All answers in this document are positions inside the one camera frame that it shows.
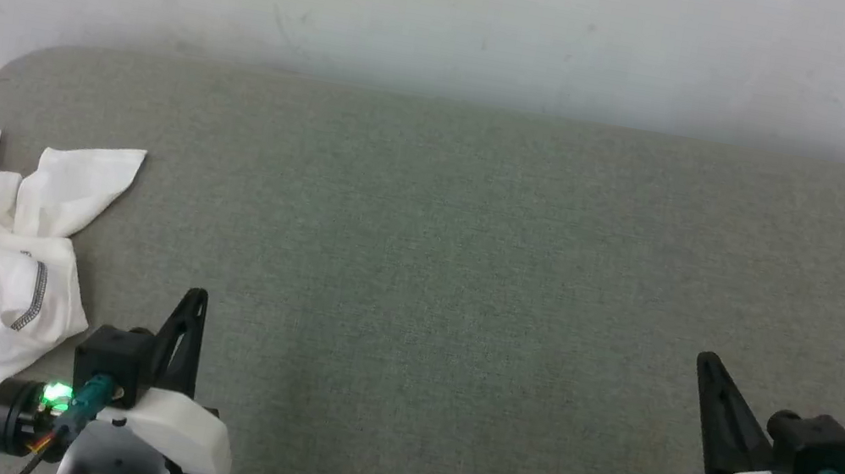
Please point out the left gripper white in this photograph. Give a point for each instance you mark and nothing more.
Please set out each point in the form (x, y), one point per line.
(184, 429)

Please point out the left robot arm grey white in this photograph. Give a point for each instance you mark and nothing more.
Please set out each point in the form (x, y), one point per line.
(101, 466)

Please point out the grey-green fabric sofa cushion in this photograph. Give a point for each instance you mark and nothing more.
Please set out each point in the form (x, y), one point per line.
(467, 279)

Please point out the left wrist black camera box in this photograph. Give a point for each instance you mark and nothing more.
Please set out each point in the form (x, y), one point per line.
(110, 356)

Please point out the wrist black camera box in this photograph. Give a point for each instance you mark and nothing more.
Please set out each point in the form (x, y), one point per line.
(816, 449)
(110, 356)

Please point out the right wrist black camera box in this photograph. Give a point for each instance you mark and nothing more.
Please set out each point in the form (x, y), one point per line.
(816, 449)

